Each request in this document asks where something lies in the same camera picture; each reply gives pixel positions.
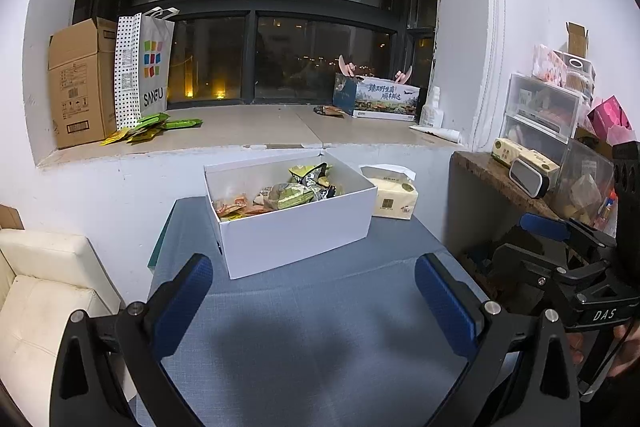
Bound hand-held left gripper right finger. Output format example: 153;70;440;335
415;252;581;427

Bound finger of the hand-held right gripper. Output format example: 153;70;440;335
519;213;617;261
487;242;609;304

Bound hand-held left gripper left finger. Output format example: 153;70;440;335
50;253;215;427

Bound white cardboard box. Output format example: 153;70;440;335
203;150;379;281

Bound pile of mixed snack packets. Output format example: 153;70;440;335
212;162;347;223

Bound person's right hand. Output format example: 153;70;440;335
567;322;640;378

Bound clear plastic container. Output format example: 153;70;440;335
549;139;619;229

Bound black white headset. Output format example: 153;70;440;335
508;156;551;200

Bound yellow tissue packs on shelf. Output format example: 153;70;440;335
491;137;560;178

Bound brown stone side counter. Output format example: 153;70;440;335
449;150;567;219

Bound pink gift bag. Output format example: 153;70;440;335
587;95;639;144

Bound clear plastic drawer unit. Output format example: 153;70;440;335
502;72;584;144

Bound beige tissue pack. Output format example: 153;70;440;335
358;164;420;222

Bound cream leather stool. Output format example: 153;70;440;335
0;228;124;414

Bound clear plastic box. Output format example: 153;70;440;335
552;50;599;100

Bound white tube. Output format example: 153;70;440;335
408;124;461;144

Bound white spray bottle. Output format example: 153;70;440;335
419;86;445;129

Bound pink floral packet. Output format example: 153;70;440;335
532;44;569;84

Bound small open cardboard box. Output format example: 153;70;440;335
565;21;590;58

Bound pile of green sachets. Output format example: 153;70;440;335
99;112;204;146

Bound beige stone window sill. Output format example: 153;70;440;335
37;101;455;168

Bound flat cardboard piece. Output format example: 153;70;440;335
0;204;24;231

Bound printed long tissue box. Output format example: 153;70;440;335
333;73;421;120

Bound white shopping bag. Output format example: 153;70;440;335
114;6;180;130

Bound brown cardboard box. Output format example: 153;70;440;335
47;17;121;150

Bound black window frame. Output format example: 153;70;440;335
72;0;439;108

